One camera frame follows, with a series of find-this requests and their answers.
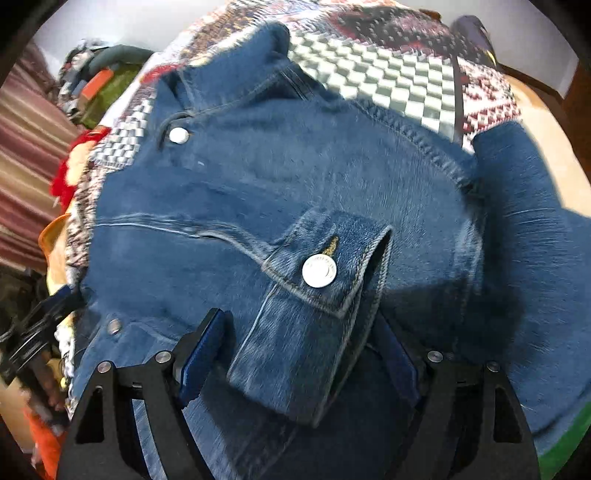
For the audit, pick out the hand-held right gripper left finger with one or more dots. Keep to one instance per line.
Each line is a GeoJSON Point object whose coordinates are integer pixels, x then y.
{"type": "Point", "coordinates": [201, 355]}

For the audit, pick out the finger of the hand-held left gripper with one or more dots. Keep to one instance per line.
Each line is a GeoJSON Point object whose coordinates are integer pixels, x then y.
{"type": "Point", "coordinates": [69, 293]}

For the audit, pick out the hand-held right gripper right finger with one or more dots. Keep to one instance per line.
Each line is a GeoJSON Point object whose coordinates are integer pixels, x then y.
{"type": "Point", "coordinates": [400, 364]}

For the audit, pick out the blue denim jacket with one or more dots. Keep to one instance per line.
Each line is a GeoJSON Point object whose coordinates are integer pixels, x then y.
{"type": "Point", "coordinates": [277, 184]}

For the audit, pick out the pile of clothes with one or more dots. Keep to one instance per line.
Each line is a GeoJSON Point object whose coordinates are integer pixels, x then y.
{"type": "Point", "coordinates": [76, 64]}

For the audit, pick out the orange cloth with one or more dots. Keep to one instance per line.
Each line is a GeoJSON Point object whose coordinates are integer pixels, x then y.
{"type": "Point", "coordinates": [46, 443]}

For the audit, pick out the striped curtain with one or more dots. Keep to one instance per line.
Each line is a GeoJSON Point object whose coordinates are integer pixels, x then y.
{"type": "Point", "coordinates": [27, 152]}

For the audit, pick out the patchwork printed blanket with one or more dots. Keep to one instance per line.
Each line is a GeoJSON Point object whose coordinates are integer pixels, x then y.
{"type": "Point", "coordinates": [392, 60]}

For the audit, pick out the dark blue cloth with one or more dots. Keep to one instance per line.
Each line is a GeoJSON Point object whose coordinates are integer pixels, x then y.
{"type": "Point", "coordinates": [473, 39]}

